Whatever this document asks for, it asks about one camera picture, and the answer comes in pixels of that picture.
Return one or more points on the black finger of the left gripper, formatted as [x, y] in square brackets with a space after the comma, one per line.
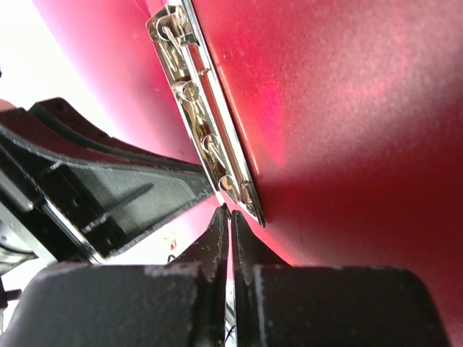
[134, 192]

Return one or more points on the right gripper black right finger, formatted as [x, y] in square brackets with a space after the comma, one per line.
[277, 304]

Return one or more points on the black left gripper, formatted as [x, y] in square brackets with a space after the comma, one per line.
[44, 203]

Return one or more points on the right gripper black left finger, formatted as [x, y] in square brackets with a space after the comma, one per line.
[181, 303]

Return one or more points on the metal folder clip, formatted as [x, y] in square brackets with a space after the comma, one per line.
[181, 48]

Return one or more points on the red plastic folder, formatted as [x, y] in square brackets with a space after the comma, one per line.
[350, 117]

